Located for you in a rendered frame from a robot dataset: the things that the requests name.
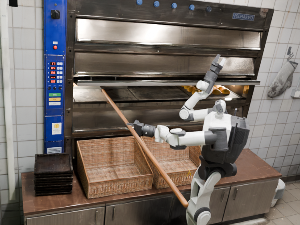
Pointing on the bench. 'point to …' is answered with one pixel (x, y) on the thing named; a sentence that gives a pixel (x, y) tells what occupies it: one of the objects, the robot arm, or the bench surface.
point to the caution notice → (56, 128)
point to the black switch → (55, 14)
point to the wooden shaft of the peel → (149, 154)
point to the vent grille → (54, 150)
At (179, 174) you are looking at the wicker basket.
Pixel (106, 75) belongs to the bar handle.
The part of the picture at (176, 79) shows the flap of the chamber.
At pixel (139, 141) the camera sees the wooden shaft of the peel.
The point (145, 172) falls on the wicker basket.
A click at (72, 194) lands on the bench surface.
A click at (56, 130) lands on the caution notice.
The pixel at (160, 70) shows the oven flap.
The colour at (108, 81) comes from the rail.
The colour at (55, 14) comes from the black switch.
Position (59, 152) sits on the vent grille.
